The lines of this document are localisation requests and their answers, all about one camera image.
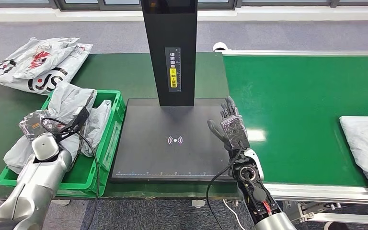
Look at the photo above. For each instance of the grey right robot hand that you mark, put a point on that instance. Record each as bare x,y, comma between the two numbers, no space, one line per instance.
230,108

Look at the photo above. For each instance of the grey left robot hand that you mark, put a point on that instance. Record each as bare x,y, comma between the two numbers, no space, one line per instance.
33,123

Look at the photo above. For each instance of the long grey parcel red print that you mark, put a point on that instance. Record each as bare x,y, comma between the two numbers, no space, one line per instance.
66,101

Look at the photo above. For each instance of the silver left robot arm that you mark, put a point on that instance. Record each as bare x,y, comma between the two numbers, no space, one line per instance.
34,187

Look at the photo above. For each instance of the green conveyor belt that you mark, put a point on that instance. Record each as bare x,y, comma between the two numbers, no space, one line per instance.
282,95

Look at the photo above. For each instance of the white conveyor end roller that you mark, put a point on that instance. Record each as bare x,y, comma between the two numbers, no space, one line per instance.
220,46

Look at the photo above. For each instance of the white parcel bag black letters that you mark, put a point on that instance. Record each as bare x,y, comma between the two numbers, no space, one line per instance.
66,70

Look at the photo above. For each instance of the white parcel bag red print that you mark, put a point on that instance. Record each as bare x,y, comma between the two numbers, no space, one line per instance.
38,60

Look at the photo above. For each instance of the black inbound scanner machine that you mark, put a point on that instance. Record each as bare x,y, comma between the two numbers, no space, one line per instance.
169,31

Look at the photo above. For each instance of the black yellow label sticker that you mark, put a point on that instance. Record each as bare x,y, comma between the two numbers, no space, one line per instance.
173,70

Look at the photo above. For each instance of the green plastic crate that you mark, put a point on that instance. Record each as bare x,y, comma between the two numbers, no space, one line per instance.
106,165

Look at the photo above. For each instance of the white clip under table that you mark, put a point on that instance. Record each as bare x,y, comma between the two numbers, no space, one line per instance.
198,203

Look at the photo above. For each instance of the black right wrist camera plate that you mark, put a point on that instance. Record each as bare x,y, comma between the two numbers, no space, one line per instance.
236,131

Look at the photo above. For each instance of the black wrist camera plate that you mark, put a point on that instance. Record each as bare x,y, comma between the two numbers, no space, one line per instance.
77,122
236,131

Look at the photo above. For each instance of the black left wrist camera plate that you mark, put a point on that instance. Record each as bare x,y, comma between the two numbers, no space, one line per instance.
77,122

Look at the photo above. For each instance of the aluminium conveyor frame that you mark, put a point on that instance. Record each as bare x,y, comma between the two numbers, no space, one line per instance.
298,52

